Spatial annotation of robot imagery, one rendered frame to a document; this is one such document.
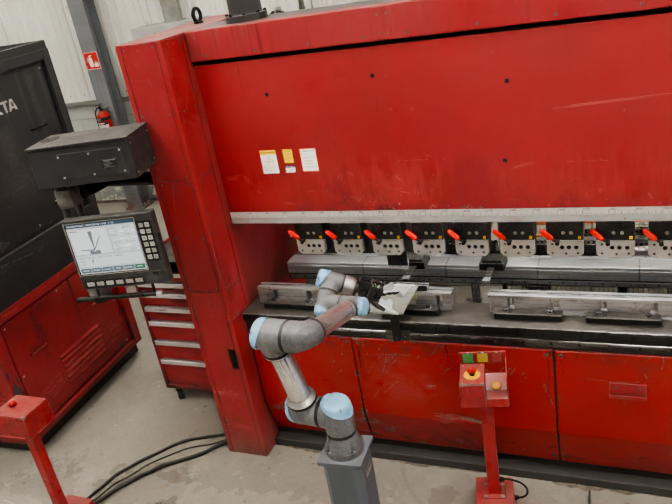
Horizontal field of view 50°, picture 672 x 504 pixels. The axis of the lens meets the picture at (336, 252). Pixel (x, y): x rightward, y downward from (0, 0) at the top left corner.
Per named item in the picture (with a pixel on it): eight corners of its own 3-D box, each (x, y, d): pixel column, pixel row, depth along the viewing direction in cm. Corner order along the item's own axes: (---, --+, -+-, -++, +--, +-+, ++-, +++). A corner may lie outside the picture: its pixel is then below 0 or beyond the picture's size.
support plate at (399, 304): (365, 313, 328) (365, 311, 328) (383, 286, 350) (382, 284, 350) (402, 315, 321) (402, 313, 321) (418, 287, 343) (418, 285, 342)
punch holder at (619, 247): (596, 257, 301) (595, 221, 294) (597, 249, 308) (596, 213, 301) (634, 258, 295) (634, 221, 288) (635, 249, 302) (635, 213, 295)
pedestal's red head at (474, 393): (461, 408, 306) (457, 373, 299) (462, 386, 321) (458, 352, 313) (509, 406, 302) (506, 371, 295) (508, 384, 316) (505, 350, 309)
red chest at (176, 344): (170, 404, 465) (127, 267, 426) (209, 361, 507) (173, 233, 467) (235, 412, 445) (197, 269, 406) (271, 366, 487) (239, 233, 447)
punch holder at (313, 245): (299, 254, 357) (292, 223, 350) (306, 246, 364) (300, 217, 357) (326, 254, 351) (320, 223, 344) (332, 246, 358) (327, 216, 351)
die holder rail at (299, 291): (260, 302, 382) (256, 286, 378) (265, 297, 387) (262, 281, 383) (346, 306, 362) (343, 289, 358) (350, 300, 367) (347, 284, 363)
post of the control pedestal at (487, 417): (488, 495, 331) (478, 400, 309) (488, 487, 336) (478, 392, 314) (500, 495, 330) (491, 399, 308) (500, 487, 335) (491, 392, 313)
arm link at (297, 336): (307, 328, 237) (369, 289, 279) (279, 325, 242) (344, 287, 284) (309, 361, 239) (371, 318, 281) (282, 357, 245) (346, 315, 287)
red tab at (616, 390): (609, 398, 313) (609, 384, 310) (609, 395, 315) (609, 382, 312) (646, 401, 307) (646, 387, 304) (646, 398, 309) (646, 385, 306)
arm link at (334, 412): (348, 441, 266) (342, 411, 260) (316, 435, 272) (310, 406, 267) (361, 421, 275) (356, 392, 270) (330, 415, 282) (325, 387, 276)
